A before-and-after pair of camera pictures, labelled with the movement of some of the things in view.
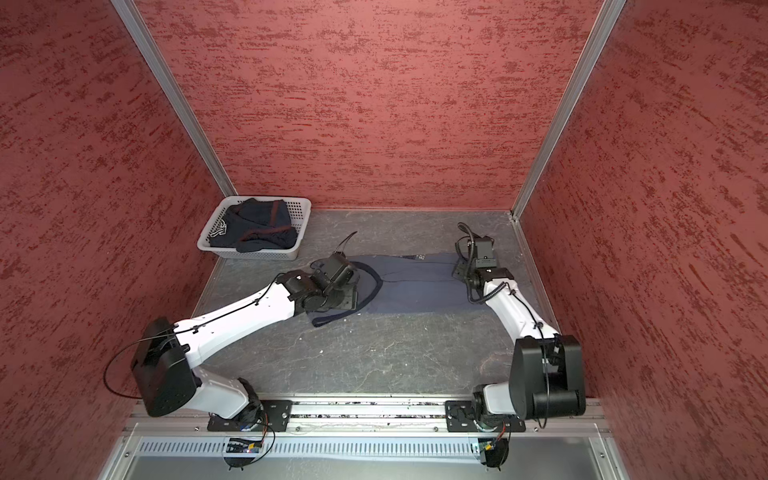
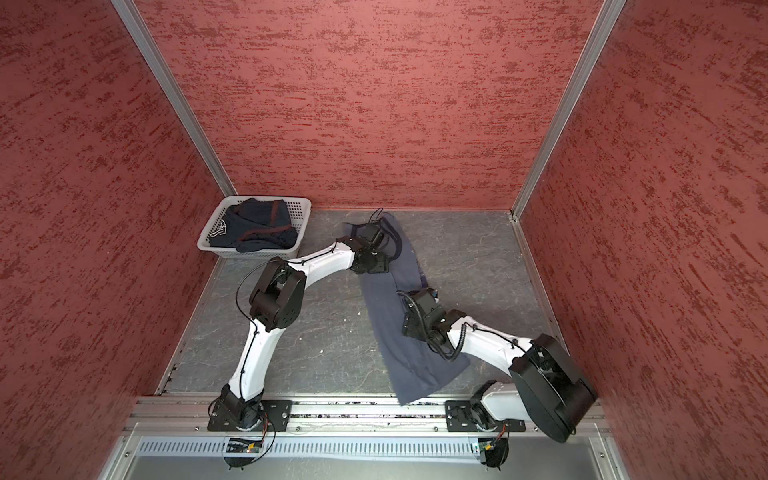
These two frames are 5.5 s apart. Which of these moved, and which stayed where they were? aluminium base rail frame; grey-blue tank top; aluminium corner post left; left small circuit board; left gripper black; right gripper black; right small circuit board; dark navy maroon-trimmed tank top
Moved: right gripper black; grey-blue tank top; left gripper black
Stayed: dark navy maroon-trimmed tank top; aluminium corner post left; aluminium base rail frame; left small circuit board; right small circuit board
